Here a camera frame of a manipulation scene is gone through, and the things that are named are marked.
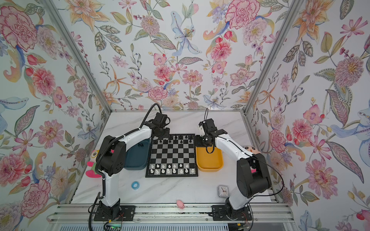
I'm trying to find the yellow white plush toy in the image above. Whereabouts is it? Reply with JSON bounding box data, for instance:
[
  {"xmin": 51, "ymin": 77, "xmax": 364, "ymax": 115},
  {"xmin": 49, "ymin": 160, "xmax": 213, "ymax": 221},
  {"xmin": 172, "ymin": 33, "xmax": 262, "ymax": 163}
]
[{"xmin": 85, "ymin": 150, "xmax": 102, "ymax": 179}]

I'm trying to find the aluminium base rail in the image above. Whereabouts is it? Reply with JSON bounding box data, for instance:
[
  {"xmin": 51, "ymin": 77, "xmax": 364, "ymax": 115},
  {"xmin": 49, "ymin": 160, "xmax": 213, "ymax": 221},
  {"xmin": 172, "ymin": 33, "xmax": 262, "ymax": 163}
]
[{"xmin": 46, "ymin": 203, "xmax": 294, "ymax": 224}]

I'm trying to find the teal plastic tray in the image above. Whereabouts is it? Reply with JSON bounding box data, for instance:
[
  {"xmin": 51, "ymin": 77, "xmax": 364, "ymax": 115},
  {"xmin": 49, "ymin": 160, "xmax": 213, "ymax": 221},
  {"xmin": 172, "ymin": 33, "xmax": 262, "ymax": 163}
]
[{"xmin": 124, "ymin": 139, "xmax": 151, "ymax": 170}]

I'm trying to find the pink eraser toy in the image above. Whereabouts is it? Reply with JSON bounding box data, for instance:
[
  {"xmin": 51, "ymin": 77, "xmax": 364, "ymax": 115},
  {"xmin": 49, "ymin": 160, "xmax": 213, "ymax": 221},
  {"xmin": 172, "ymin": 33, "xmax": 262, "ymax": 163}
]
[{"xmin": 176, "ymin": 200, "xmax": 185, "ymax": 209}]

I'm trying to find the small white clock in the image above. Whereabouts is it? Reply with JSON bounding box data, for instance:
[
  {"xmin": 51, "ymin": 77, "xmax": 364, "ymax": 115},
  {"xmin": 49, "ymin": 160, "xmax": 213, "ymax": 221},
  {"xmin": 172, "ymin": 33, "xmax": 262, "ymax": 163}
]
[{"xmin": 217, "ymin": 185, "xmax": 229, "ymax": 198}]

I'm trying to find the yellow plastic tray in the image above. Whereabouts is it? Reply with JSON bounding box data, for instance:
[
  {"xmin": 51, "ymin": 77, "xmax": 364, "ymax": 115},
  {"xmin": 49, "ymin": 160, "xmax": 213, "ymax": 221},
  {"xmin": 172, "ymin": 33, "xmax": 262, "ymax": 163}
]
[{"xmin": 196, "ymin": 147, "xmax": 224, "ymax": 172}]

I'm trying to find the black white chessboard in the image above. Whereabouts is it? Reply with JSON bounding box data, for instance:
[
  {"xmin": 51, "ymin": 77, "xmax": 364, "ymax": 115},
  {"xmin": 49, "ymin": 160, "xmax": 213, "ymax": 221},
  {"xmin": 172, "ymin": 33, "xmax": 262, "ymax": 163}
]
[{"xmin": 145, "ymin": 134, "xmax": 198, "ymax": 178}]

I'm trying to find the pink plush doll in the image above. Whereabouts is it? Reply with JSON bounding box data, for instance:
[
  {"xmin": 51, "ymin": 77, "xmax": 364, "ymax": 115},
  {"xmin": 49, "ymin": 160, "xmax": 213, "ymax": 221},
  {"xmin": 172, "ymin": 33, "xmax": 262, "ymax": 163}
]
[{"xmin": 242, "ymin": 145, "xmax": 261, "ymax": 158}]

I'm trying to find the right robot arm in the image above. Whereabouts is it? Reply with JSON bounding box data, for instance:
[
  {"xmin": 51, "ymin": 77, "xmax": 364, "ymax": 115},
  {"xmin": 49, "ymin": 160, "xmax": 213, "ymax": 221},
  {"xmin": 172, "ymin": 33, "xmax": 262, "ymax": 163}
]
[{"xmin": 195, "ymin": 118, "xmax": 272, "ymax": 212}]

